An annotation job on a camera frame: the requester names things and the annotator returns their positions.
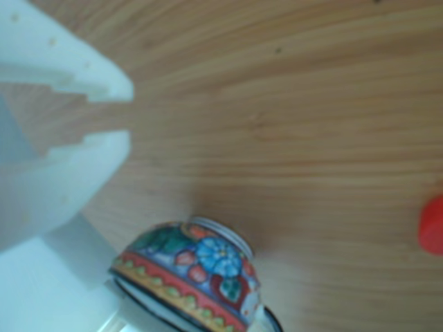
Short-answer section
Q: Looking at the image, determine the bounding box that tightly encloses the colourful patterned cup, black rim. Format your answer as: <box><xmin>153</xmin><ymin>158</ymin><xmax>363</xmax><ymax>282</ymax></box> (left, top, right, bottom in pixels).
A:
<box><xmin>107</xmin><ymin>216</ymin><xmax>283</xmax><ymax>332</ymax></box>

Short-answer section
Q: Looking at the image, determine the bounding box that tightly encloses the red bottle cap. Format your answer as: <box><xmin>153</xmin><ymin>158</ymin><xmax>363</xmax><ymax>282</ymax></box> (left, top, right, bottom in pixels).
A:
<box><xmin>417</xmin><ymin>193</ymin><xmax>443</xmax><ymax>257</ymax></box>

